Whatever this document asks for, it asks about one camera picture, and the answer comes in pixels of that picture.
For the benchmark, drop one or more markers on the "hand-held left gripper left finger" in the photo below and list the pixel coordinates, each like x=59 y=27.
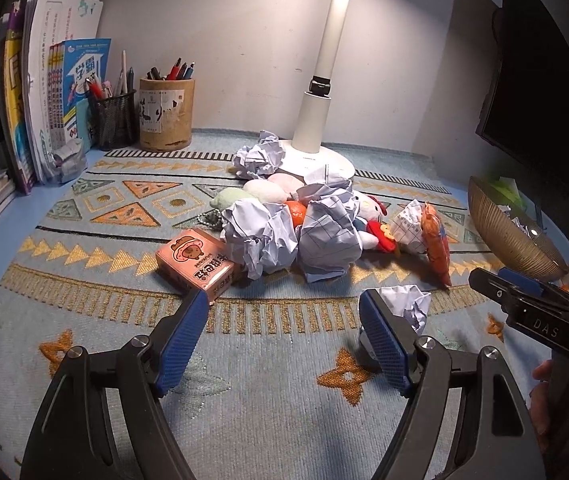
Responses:
x=184 y=340

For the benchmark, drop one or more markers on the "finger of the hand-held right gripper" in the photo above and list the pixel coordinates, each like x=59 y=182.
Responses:
x=524 y=280
x=489 y=285

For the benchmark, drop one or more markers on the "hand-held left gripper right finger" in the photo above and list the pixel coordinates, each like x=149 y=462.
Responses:
x=384 y=340

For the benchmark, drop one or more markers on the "brown woven basket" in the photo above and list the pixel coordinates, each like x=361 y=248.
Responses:
x=504 y=232

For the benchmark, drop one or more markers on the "orange snack packet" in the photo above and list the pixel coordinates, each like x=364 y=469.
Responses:
x=437 y=245

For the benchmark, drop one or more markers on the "pink cartoon box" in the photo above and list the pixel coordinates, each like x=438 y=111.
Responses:
x=194 y=265

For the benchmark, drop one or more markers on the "grid paper ball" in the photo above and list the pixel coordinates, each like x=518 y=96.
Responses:
x=407 y=232

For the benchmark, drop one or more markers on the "white cat plush toy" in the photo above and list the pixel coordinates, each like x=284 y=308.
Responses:
x=370 y=210

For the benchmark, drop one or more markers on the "orange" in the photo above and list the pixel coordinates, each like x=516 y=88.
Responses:
x=297 y=212

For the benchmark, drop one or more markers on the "pastel dumpling plush toy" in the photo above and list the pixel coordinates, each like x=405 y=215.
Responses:
x=264 y=190

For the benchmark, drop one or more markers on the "person's right hand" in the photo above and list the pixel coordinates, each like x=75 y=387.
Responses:
x=544 y=400

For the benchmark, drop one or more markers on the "crumpled paper scraps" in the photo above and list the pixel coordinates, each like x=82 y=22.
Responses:
x=519 y=221

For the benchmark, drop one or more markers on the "patterned woven mat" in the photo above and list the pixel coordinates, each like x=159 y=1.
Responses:
x=264 y=360

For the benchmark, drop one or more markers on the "green object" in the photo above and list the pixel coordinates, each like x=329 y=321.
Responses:
x=504 y=187

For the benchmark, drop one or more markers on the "black monitor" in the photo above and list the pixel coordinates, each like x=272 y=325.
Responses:
x=534 y=110

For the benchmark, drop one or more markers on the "clear plastic pack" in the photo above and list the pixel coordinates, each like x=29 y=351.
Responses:
x=67 y=160

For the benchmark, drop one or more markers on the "bamboo pen holder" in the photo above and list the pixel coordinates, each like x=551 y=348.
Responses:
x=164 y=120

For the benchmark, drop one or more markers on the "white desk lamp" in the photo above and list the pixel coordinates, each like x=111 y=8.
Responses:
x=314 y=120

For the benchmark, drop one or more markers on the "black mesh pen holder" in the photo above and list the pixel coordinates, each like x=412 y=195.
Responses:
x=112 y=120

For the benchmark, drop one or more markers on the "bunch of red pens pencils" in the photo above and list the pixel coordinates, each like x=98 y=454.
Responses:
x=97 y=87

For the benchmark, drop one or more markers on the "bunch of dark pens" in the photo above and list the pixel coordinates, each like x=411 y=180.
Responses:
x=174 y=70

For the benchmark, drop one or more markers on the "white paper booklets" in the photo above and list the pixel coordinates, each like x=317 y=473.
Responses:
x=54 y=40

